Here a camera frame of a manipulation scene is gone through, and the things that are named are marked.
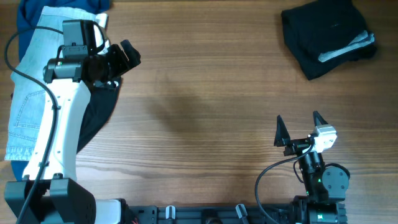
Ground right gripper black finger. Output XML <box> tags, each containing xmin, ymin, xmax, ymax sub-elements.
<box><xmin>274</xmin><ymin>115</ymin><xmax>290</xmax><ymax>147</ymax></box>
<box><xmin>313</xmin><ymin>111</ymin><xmax>328</xmax><ymax>126</ymax></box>

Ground black shorts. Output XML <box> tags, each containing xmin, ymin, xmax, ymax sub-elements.
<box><xmin>281</xmin><ymin>0</ymin><xmax>377</xmax><ymax>80</ymax></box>

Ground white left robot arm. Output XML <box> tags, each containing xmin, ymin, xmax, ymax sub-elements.
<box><xmin>4</xmin><ymin>40</ymin><xmax>141</xmax><ymax>223</ymax></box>

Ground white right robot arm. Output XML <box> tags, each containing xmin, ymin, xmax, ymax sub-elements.
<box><xmin>274</xmin><ymin>111</ymin><xmax>350</xmax><ymax>223</ymax></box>

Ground black garment with white logo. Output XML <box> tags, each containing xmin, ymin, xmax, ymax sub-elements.
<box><xmin>76</xmin><ymin>77</ymin><xmax>122</xmax><ymax>153</ymax></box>

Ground light blue denim jeans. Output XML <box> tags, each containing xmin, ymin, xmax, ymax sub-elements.
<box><xmin>5</xmin><ymin>6</ymin><xmax>96</xmax><ymax>161</ymax></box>

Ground dark blue garment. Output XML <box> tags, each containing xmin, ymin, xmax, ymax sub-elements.
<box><xmin>10</xmin><ymin>0</ymin><xmax>111</xmax><ymax>180</ymax></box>

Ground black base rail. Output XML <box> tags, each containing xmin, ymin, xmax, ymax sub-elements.
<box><xmin>130</xmin><ymin>204</ymin><xmax>348</xmax><ymax>224</ymax></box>

